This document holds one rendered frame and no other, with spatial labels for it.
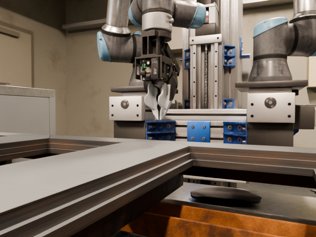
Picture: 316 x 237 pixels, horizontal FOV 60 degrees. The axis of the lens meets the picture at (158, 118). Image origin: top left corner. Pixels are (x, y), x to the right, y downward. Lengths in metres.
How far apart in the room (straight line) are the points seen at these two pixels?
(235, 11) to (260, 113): 0.55
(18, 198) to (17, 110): 1.11
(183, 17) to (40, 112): 0.91
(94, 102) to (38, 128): 3.48
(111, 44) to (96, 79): 3.81
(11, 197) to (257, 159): 0.46
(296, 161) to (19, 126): 1.16
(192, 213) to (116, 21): 0.76
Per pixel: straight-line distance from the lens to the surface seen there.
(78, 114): 5.12
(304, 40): 1.12
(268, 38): 1.06
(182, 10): 0.83
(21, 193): 0.31
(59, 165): 0.44
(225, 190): 0.84
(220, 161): 0.61
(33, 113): 1.45
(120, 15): 1.11
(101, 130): 4.84
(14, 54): 4.50
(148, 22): 0.69
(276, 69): 1.04
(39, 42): 4.94
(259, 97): 0.90
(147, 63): 0.66
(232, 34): 1.27
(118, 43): 1.12
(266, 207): 0.83
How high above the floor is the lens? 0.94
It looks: 1 degrees down
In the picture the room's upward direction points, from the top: straight up
